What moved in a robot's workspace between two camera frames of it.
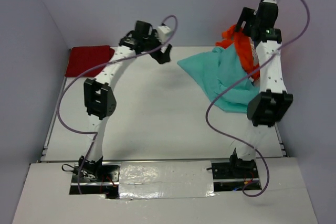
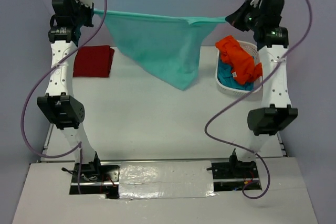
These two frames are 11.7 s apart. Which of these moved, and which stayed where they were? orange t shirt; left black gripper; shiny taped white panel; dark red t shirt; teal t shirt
Moved: left black gripper; teal t shirt; orange t shirt
Stayed: shiny taped white panel; dark red t shirt
